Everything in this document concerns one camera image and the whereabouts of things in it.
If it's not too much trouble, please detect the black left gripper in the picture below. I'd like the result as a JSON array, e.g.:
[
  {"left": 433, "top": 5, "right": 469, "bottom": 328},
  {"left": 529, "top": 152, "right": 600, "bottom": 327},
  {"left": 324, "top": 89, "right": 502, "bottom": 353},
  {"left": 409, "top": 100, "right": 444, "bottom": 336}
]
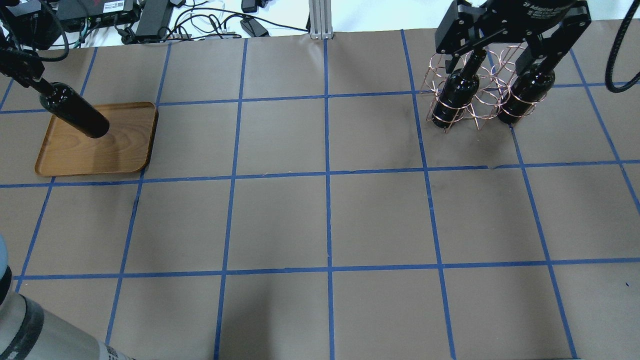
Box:
[{"left": 0, "top": 47, "right": 45, "bottom": 87}]

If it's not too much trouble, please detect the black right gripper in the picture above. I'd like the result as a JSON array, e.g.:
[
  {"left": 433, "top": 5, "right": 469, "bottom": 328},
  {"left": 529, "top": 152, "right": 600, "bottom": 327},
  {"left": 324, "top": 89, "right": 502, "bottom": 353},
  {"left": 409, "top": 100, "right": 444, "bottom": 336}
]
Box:
[{"left": 435, "top": 0, "right": 592, "bottom": 74}]

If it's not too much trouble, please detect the dark wine bottle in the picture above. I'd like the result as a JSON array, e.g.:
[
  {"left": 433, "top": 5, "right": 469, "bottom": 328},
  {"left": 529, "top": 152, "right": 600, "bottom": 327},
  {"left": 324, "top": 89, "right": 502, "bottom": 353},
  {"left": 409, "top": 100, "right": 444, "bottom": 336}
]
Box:
[
  {"left": 431, "top": 48, "right": 487, "bottom": 129},
  {"left": 497, "top": 63, "right": 556, "bottom": 125},
  {"left": 38, "top": 82, "right": 110, "bottom": 139}
]

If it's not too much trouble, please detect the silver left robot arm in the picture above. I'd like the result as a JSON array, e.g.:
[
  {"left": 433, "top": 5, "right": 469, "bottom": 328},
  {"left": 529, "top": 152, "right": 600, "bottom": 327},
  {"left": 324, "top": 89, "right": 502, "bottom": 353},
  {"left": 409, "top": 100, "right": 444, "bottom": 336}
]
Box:
[{"left": 0, "top": 45, "right": 130, "bottom": 360}]

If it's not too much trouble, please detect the wooden tray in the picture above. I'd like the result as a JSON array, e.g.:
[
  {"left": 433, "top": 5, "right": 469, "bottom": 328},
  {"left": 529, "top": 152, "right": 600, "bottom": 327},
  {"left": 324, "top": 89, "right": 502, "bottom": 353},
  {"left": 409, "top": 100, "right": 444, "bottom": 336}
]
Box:
[{"left": 34, "top": 101, "right": 159, "bottom": 177}]

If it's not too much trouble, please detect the black power brick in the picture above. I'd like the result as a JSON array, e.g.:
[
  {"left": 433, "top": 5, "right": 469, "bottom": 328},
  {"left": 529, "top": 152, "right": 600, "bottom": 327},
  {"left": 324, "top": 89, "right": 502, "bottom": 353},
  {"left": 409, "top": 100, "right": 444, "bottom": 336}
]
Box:
[{"left": 134, "top": 0, "right": 174, "bottom": 43}]

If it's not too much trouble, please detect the black power adapter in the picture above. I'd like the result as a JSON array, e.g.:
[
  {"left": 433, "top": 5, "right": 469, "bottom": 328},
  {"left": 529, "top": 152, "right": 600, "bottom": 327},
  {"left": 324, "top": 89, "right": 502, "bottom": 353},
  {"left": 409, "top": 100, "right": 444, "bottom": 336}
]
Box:
[{"left": 240, "top": 18, "right": 270, "bottom": 38}]

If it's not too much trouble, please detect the copper wire bottle basket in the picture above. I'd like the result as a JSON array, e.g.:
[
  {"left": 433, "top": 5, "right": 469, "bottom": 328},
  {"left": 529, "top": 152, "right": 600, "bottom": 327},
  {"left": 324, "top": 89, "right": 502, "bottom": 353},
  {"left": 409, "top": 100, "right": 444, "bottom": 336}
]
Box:
[{"left": 419, "top": 44, "right": 551, "bottom": 132}]

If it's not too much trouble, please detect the black network switch box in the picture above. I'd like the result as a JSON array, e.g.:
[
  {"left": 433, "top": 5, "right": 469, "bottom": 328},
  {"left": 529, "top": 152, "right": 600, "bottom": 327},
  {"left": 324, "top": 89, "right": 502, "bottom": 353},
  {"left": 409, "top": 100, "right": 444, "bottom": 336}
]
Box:
[{"left": 55, "top": 0, "right": 142, "bottom": 32}]

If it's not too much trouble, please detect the black braided cable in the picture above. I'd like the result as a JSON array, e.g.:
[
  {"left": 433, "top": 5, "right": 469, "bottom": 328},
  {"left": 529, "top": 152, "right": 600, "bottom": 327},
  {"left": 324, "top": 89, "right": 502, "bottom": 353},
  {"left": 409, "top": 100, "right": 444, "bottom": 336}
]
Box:
[{"left": 604, "top": 0, "right": 640, "bottom": 94}]

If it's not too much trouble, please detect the aluminium frame post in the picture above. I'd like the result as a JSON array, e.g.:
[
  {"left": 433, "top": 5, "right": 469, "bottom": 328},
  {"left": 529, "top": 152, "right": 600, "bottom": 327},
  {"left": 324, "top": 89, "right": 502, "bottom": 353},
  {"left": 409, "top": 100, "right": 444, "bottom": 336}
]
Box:
[{"left": 308, "top": 0, "right": 334, "bottom": 40}]

